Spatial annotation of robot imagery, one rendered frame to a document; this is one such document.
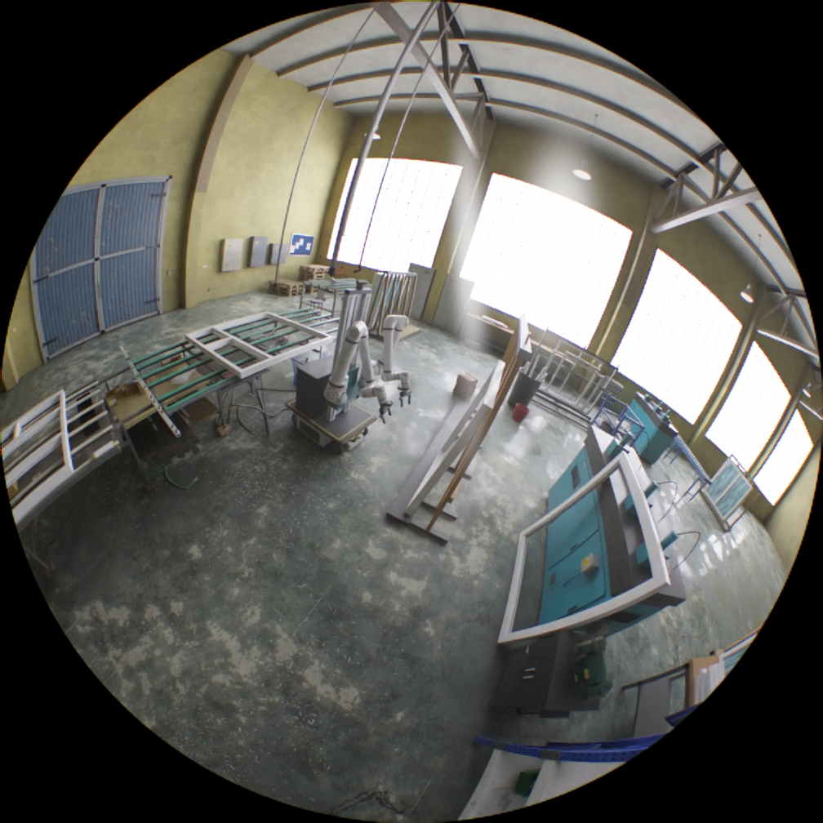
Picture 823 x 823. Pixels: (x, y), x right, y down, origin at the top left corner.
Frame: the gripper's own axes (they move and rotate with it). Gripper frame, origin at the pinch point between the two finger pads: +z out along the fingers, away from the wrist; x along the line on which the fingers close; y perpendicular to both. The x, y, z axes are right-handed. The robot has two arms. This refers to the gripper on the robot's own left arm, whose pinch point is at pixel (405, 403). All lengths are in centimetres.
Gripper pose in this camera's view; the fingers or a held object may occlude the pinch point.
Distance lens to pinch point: 274.5
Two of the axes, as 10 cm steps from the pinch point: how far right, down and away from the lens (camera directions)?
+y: 8.3, 1.4, -5.5
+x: 5.6, -2.1, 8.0
